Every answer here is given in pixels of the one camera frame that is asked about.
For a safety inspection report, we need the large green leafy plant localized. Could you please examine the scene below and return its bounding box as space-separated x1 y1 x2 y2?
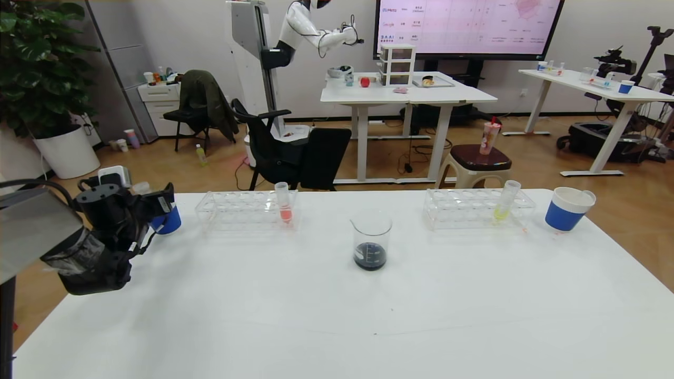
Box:
0 0 102 140

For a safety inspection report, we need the white plant pot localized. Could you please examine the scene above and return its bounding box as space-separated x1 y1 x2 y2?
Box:
33 124 101 179

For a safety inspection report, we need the brown topped plastic stool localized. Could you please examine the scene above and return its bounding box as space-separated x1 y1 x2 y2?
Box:
437 145 512 190

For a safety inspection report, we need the clear glass beaker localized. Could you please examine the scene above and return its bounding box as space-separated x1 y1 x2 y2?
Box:
350 211 393 272

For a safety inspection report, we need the white humanoid robot on stand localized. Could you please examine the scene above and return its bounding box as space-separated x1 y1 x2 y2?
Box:
227 0 365 169

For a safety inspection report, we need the white double desk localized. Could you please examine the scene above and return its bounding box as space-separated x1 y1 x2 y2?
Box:
320 72 498 186

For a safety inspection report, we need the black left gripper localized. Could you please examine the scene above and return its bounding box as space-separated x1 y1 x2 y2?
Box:
136 182 175 223

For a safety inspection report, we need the white drawer cabinet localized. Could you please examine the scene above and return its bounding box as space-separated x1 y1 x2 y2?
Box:
138 83 193 138

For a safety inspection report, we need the grey tray with food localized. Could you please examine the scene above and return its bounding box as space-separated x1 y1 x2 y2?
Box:
412 75 455 88

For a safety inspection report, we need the clear plastic test tube rack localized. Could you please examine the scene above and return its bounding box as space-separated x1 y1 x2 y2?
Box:
423 188 536 231
195 189 299 233

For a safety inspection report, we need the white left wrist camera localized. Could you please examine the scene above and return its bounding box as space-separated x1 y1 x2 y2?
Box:
97 165 132 189

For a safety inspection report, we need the drink cup with red straw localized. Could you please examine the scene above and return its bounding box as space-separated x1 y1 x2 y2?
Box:
479 117 501 155

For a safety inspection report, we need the large wall display screen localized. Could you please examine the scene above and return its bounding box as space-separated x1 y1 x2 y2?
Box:
373 0 565 62

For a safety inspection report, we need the black mobile robot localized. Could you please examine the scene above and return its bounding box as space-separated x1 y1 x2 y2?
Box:
556 25 674 164

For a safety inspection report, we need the yellow pigment test tube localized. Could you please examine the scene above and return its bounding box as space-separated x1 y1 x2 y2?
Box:
492 179 521 222

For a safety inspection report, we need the blue and white paper cup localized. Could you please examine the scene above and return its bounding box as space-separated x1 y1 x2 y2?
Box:
150 204 182 236
544 187 597 232

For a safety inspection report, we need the small clear drawer organizer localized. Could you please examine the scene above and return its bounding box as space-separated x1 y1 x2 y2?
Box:
378 45 417 87

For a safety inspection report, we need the white single desk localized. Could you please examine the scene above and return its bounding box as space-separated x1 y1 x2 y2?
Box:
518 68 674 177

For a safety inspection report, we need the olive green jacket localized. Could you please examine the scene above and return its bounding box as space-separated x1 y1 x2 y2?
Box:
180 69 239 144

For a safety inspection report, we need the tall grey metal locker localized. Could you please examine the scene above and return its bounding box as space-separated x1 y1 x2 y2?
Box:
86 0 158 144

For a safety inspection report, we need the black four-legged chair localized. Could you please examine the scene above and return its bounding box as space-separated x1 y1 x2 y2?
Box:
163 99 211 153

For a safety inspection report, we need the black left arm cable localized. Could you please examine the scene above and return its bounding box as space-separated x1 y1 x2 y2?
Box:
0 179 77 203

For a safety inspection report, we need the black office chair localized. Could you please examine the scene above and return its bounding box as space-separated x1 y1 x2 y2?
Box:
232 99 352 192

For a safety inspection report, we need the pink pigment test tube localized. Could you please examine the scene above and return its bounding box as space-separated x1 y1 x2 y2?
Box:
274 182 293 224

